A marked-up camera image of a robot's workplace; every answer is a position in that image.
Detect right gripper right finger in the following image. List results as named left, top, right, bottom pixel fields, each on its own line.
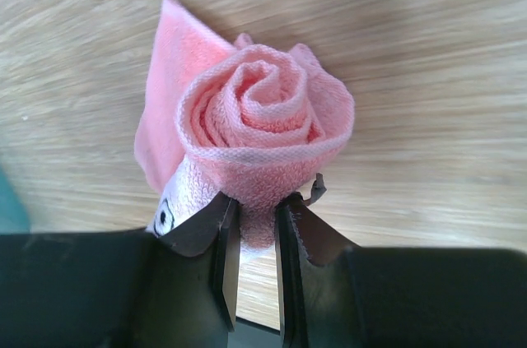
left=275, top=193, right=526, bottom=347

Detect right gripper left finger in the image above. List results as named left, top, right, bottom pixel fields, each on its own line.
left=1, top=194, right=240, bottom=347

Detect pink bunny towel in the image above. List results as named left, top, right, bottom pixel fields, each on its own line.
left=134, top=0, right=355, bottom=256

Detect clear glass tray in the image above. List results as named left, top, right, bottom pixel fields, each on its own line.
left=0, top=169, right=30, bottom=234

